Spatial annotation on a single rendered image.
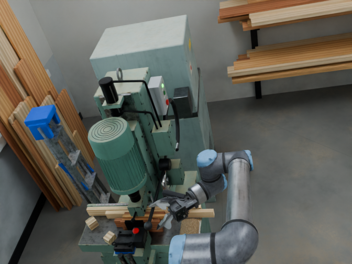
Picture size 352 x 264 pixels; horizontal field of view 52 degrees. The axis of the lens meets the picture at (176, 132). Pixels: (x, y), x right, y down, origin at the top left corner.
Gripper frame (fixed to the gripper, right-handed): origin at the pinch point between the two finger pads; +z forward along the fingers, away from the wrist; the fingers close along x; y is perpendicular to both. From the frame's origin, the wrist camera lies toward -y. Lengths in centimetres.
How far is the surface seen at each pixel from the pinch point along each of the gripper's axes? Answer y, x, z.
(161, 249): 0.2, 22.1, 0.7
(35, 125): -110, -6, 24
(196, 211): -1.7, 14.1, -21.8
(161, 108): -30, -29, -29
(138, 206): -14.9, 4.9, 0.5
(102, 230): -26.3, 18.5, 19.2
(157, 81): -33, -41, -32
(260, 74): -124, 47, -169
